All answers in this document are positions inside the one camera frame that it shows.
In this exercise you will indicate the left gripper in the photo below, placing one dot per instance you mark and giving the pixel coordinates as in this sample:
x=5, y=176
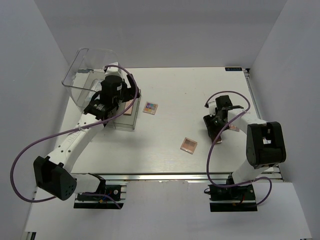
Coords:
x=131, y=92

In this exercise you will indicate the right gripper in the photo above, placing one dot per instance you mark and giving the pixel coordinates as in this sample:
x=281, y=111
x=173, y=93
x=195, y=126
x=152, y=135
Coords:
x=208, y=120

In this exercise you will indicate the pink makeup box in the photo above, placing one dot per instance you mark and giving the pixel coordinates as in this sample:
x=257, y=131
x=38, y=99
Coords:
x=130, y=109

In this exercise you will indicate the colourful eyeshadow palette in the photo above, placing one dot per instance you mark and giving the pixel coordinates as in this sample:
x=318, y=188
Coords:
x=150, y=108

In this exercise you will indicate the white blue wipes packet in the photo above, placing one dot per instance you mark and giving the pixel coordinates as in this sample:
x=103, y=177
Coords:
x=96, y=86

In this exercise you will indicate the clear acrylic makeup organizer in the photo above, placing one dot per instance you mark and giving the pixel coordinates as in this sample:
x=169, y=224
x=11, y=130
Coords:
x=90, y=64

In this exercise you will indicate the long brown eyeshadow palette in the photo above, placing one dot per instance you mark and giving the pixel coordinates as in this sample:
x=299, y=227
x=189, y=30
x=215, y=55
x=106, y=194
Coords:
x=217, y=140

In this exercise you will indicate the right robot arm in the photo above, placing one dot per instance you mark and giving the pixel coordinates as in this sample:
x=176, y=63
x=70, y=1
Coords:
x=264, y=148

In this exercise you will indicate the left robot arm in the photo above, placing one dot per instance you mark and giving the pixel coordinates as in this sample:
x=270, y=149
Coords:
x=53, y=173

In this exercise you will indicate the multicolour square palette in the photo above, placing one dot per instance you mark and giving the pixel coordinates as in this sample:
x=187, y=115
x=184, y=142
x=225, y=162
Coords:
x=234, y=128

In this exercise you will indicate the brown quad eyeshadow palette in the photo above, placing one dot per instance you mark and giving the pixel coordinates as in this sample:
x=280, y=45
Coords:
x=188, y=145

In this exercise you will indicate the black blue table label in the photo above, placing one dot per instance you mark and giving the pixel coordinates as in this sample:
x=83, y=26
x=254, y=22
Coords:
x=233, y=69

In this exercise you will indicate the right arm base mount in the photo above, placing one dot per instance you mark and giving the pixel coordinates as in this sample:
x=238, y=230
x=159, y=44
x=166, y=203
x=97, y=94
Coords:
x=233, y=199

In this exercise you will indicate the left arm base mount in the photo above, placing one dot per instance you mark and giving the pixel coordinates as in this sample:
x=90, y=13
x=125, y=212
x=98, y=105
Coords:
x=95, y=192

